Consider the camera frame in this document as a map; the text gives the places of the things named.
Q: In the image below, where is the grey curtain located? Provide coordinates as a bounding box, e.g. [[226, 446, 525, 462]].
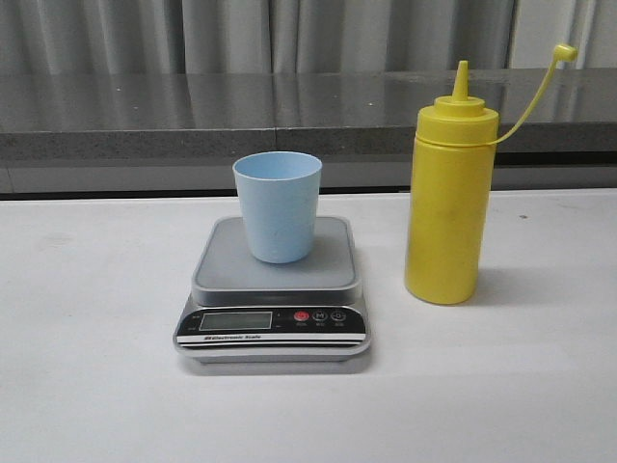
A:
[[1, 1, 616, 75]]

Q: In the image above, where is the yellow squeeze bottle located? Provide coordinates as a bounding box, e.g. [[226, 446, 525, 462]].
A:
[[404, 43, 578, 306]]

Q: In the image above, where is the grey stone counter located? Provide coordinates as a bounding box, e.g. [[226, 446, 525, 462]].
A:
[[1, 68, 616, 199]]

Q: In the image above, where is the silver electronic kitchen scale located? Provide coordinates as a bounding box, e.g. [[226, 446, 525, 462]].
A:
[[174, 216, 372, 375]]

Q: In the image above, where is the light blue plastic cup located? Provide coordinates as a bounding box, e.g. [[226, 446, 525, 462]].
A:
[[232, 151, 322, 264]]

